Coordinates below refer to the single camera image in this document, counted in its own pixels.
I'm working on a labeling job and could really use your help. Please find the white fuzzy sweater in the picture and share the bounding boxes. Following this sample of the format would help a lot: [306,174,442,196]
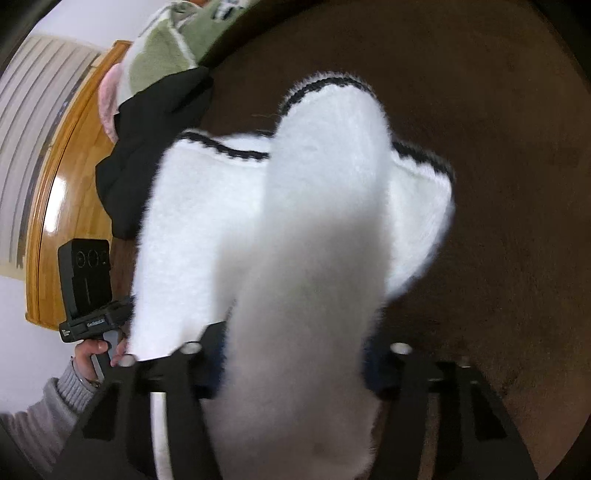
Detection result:
[128,72,454,479]

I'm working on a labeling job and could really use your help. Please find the person's left hand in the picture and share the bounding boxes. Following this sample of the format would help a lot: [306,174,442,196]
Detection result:
[73,337,127,382]

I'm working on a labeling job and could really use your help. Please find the wooden bed headboard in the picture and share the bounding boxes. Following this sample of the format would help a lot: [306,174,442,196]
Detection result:
[24,40,131,330]

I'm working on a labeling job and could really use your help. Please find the grey knit left sleeve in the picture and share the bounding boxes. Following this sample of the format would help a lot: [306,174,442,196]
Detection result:
[1,360,97,479]

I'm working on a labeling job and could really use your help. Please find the black folded garment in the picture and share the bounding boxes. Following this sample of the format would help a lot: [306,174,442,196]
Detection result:
[95,67,213,240]

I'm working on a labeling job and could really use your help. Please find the pink pillow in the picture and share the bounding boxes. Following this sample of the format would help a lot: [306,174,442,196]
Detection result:
[97,63,122,144]

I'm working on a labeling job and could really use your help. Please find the white radiator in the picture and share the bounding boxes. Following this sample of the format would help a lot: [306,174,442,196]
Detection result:
[0,34,100,280]

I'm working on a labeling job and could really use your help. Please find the green white fleece blanket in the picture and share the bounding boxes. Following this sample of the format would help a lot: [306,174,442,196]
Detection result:
[117,0,256,104]

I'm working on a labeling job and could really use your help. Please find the brown bed blanket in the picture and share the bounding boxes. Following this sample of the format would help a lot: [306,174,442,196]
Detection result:
[202,1,590,479]

